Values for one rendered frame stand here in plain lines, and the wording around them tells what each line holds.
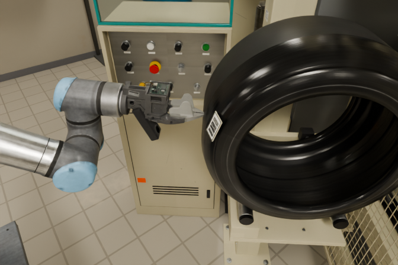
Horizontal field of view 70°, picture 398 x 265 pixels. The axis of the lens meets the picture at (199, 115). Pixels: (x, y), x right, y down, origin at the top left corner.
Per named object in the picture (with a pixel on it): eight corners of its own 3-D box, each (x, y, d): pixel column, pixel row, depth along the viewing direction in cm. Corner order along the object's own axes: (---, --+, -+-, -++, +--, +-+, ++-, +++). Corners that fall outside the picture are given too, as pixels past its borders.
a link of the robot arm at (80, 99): (68, 101, 81) (63, 69, 75) (112, 106, 81) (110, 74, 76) (53, 120, 73) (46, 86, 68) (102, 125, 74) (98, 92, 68)
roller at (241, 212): (238, 149, 116) (231, 143, 114) (247, 144, 114) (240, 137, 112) (245, 227, 87) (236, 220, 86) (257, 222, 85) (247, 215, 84)
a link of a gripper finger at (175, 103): (205, 99, 73) (170, 95, 73) (203, 118, 77) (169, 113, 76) (206, 93, 75) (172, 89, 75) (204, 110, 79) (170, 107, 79)
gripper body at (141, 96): (168, 97, 69) (118, 91, 68) (167, 125, 74) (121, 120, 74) (172, 82, 75) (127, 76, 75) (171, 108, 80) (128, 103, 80)
